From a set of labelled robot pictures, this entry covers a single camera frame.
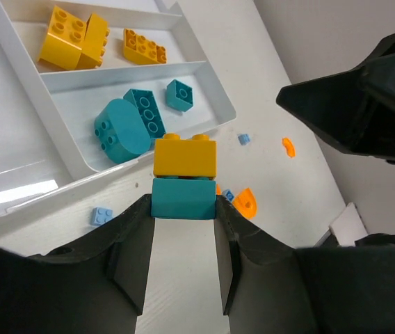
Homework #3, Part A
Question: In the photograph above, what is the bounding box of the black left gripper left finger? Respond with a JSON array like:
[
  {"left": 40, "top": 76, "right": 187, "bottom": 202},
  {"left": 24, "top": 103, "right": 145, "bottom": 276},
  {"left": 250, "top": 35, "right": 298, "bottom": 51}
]
[{"left": 0, "top": 195, "right": 155, "bottom": 333}]

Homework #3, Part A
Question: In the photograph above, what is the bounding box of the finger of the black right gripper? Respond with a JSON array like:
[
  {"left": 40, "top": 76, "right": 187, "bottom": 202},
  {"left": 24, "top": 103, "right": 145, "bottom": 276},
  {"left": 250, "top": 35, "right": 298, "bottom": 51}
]
[{"left": 276, "top": 33, "right": 395, "bottom": 165}]

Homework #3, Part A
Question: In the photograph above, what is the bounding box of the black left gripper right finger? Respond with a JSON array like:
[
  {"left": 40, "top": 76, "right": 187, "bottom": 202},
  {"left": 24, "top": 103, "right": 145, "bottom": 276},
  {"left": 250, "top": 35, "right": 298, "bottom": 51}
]
[{"left": 214, "top": 196, "right": 395, "bottom": 333}]

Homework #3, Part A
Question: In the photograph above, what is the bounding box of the teal and yellow duplo stack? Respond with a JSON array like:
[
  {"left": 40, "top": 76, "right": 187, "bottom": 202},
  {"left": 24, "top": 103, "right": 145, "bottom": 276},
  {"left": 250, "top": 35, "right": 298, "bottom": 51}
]
[{"left": 151, "top": 133, "right": 217, "bottom": 220}]

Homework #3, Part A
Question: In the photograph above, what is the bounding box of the teal rounded duplo block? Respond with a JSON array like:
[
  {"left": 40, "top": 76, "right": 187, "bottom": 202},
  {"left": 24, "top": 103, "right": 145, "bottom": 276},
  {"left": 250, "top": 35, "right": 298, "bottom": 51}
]
[{"left": 94, "top": 99, "right": 151, "bottom": 164}]

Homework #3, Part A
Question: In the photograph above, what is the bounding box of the teal long duplo brick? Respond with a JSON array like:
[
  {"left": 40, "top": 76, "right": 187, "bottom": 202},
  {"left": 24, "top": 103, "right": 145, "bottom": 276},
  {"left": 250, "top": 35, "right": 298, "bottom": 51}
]
[{"left": 123, "top": 89, "right": 166, "bottom": 140}]

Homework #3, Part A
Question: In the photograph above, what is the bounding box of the small teal duplo cube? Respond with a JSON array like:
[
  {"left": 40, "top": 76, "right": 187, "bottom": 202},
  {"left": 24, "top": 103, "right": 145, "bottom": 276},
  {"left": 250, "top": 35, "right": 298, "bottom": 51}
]
[{"left": 166, "top": 79, "right": 193, "bottom": 112}]

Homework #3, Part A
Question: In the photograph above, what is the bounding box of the yellow long duplo brick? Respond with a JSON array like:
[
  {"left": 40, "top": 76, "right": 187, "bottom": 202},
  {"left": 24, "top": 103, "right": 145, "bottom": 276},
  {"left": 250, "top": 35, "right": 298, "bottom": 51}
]
[{"left": 122, "top": 29, "right": 167, "bottom": 65}]

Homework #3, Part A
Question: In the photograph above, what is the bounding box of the light blue square lego plate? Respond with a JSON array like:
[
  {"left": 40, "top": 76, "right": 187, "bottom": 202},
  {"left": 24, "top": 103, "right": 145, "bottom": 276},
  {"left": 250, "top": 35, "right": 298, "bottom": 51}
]
[{"left": 90, "top": 207, "right": 113, "bottom": 226}]

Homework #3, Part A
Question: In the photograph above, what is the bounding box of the orange half-round lego piece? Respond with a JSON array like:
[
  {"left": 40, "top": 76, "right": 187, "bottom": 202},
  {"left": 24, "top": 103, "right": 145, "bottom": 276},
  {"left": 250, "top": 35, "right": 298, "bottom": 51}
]
[{"left": 232, "top": 187, "right": 258, "bottom": 220}]

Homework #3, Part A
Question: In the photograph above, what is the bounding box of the orange curved lego piece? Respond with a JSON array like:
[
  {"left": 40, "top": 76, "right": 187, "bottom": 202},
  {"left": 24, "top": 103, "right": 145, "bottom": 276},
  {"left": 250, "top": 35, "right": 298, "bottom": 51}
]
[{"left": 282, "top": 137, "right": 296, "bottom": 158}]

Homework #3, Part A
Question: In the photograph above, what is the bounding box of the light blue printed lego tile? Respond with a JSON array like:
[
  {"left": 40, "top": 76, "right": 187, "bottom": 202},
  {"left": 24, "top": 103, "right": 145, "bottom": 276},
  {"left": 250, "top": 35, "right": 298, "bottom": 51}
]
[{"left": 222, "top": 189, "right": 235, "bottom": 202}]

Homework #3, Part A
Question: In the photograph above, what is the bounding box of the light blue lego brick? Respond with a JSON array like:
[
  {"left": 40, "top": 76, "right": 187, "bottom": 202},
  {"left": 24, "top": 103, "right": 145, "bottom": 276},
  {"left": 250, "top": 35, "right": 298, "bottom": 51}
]
[{"left": 238, "top": 134, "right": 251, "bottom": 145}]

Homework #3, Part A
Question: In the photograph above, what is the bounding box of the white divided plastic tray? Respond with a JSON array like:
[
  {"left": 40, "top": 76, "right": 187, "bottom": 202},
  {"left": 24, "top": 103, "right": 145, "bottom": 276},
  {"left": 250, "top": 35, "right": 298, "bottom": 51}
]
[{"left": 0, "top": 1, "right": 236, "bottom": 222}]

